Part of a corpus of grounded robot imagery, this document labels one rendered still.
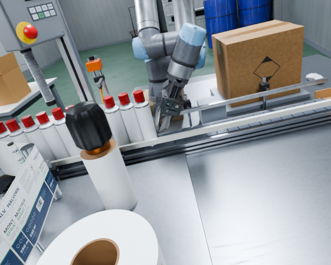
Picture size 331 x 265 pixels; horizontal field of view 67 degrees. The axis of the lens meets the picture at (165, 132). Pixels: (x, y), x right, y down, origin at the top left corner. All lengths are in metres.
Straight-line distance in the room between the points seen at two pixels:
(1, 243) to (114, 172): 0.25
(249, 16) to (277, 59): 4.70
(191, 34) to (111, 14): 8.67
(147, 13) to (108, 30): 8.61
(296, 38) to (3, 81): 2.12
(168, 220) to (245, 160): 0.34
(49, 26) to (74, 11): 8.92
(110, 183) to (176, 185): 0.20
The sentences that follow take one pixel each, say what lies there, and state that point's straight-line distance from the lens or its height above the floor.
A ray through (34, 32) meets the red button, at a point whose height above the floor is 1.32.
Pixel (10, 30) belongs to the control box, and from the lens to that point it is 0.87.
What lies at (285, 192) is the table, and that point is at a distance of 0.74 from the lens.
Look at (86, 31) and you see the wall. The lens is 9.79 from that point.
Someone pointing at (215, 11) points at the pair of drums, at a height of 0.72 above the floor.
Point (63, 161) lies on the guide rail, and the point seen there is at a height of 0.91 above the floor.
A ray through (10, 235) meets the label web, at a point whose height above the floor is 1.00.
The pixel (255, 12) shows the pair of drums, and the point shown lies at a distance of 5.77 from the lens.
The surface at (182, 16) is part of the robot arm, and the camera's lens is 1.07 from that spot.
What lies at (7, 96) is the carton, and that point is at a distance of 2.50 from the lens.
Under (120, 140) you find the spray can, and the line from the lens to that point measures 0.89.
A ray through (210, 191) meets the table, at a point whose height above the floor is 0.83.
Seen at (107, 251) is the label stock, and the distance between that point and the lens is 0.48.
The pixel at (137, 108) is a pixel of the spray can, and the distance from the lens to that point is 0.82.
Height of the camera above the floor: 1.36
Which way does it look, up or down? 30 degrees down
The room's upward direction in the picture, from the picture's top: 14 degrees counter-clockwise
